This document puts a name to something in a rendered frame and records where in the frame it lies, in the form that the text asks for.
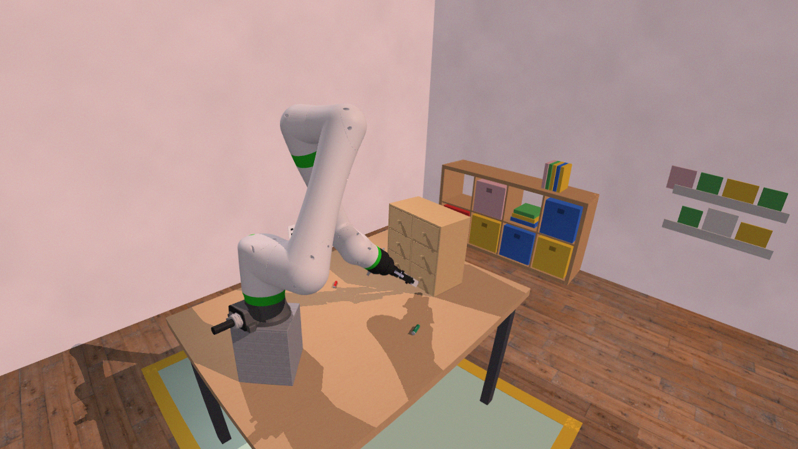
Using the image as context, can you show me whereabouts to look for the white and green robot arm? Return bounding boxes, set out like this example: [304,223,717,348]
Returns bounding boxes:
[211,104,390,335]

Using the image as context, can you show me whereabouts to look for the brown wooden drawer front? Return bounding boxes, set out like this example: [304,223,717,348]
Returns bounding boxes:
[410,262,435,295]
[390,206,413,237]
[388,228,411,259]
[412,217,440,250]
[411,240,438,274]
[388,249,410,275]

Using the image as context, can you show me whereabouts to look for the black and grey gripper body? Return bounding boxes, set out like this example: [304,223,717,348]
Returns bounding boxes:
[381,257,399,276]

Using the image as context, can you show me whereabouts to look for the small wooden chest of drawers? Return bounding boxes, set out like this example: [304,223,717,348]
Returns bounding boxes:
[388,196,471,297]

